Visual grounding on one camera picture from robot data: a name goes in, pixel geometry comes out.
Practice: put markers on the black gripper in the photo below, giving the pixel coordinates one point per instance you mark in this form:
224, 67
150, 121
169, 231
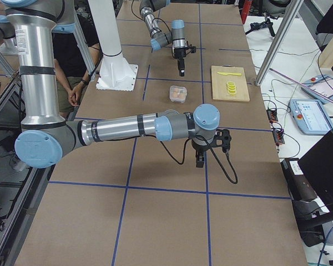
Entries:
179, 53
198, 148

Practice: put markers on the clear plastic egg box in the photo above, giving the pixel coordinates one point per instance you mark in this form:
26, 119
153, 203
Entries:
182, 90

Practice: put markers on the brown egg front slot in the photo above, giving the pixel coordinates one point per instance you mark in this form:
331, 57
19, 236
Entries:
181, 97

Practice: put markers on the bamboo cutting board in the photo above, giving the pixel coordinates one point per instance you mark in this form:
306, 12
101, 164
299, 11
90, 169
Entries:
219, 86

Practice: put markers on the yellow plastic knife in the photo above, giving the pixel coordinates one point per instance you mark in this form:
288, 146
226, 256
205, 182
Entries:
229, 73

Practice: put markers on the lemon slice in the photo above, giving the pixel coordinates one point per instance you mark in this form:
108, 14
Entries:
233, 89
230, 83
231, 86
232, 93

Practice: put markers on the orange circuit board lower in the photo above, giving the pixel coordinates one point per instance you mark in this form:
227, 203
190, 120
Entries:
278, 135

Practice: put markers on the orange circuit board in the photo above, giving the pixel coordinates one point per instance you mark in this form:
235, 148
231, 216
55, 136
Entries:
272, 115
278, 135

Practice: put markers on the orange circuit board upper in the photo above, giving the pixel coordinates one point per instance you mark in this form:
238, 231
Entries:
272, 115

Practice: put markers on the red cylinder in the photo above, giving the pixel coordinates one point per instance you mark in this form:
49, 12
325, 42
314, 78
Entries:
245, 10

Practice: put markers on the reacher grabber stick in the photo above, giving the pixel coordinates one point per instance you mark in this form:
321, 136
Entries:
300, 84

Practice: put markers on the black tripod tool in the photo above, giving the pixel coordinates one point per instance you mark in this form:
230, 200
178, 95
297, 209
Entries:
267, 23

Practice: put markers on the seated person black shirt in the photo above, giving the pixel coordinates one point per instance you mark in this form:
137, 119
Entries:
71, 72

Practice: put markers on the teach pendant near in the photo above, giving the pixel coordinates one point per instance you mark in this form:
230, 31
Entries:
310, 116

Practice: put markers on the teach pendant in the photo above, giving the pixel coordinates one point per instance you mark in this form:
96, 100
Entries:
310, 116
321, 84

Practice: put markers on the teach pendant far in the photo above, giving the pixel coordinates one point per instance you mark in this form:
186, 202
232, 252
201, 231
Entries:
321, 84

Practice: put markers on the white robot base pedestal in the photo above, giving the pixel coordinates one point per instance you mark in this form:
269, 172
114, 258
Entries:
115, 72

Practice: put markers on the aluminium frame post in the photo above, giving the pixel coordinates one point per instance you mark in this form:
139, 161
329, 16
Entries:
286, 23

